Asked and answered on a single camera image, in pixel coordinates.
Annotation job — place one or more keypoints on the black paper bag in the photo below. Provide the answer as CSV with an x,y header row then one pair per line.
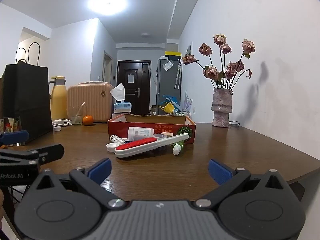
x,y
25,100

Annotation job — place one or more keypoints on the interior doorway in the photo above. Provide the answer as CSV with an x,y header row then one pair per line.
x,y
108,67

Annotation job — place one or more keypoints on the red and white lint brush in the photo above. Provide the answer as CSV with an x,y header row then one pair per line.
x,y
140,147

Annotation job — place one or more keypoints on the blue tissue box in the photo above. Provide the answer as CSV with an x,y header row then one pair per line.
x,y
122,106

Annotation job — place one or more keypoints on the red cardboard box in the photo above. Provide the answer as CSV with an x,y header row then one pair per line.
x,y
150,123

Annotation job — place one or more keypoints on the white ridged lid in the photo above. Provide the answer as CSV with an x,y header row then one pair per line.
x,y
111,147

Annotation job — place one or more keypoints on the orange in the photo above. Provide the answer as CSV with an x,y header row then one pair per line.
x,y
88,120

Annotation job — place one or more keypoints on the colourful snack packets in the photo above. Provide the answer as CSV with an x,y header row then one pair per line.
x,y
8,125

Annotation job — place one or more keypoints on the large white plastic bottle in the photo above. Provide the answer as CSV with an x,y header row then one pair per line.
x,y
140,133

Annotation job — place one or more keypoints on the yellow box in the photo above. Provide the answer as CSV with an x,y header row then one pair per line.
x,y
172,53

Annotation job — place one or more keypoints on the clear plastic bag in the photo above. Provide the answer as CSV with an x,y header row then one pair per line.
x,y
167,65

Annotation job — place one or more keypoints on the round ceiling light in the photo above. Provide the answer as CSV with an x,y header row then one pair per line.
x,y
107,3

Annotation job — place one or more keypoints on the green spray bottle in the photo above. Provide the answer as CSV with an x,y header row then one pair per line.
x,y
178,148

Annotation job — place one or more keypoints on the grey refrigerator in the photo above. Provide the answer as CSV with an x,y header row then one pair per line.
x,y
165,87

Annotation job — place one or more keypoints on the dark wooden door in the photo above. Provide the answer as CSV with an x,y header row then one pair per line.
x,y
141,90

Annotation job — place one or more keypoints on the white paper notice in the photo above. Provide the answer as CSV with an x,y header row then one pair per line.
x,y
131,78

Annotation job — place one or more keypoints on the bunch of dried roses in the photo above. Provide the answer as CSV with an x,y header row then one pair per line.
x,y
212,72

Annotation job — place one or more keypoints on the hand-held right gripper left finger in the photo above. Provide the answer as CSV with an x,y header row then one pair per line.
x,y
101,170

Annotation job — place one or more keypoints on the clear tape roll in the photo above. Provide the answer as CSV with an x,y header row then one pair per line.
x,y
160,136

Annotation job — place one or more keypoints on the pink ribbed suitcase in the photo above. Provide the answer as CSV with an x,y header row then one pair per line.
x,y
90,102

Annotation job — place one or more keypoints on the pink ceramic vase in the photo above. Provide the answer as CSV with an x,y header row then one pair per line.
x,y
221,107

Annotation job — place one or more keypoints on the white tissue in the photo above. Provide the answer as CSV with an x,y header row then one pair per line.
x,y
118,92

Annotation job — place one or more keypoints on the small white cap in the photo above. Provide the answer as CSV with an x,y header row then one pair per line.
x,y
57,128

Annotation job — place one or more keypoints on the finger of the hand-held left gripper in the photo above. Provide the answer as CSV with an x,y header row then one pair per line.
x,y
50,151
15,137

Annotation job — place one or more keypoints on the yellow thermos jug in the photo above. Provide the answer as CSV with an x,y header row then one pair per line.
x,y
58,100

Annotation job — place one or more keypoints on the wall-mounted panel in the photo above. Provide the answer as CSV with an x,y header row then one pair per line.
x,y
189,48

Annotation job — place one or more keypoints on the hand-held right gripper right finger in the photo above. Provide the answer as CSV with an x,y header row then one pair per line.
x,y
220,171

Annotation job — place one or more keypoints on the white folded umbrella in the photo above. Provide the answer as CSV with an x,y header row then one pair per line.
x,y
178,75

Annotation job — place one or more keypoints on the black eyeglasses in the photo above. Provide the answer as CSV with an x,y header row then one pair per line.
x,y
234,123

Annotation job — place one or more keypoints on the clear storage rack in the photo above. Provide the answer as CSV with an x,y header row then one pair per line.
x,y
180,113

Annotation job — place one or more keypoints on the purple flower bunch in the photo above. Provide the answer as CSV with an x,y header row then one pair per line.
x,y
188,101

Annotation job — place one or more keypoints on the clear drinking glass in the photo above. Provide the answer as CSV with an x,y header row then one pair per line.
x,y
76,120

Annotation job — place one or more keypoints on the small white spray bottle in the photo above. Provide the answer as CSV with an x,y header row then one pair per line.
x,y
117,139

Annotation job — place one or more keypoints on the white storage box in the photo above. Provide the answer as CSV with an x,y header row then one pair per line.
x,y
122,111

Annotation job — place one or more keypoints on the clear drinking straw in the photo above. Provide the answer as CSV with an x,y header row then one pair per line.
x,y
80,108

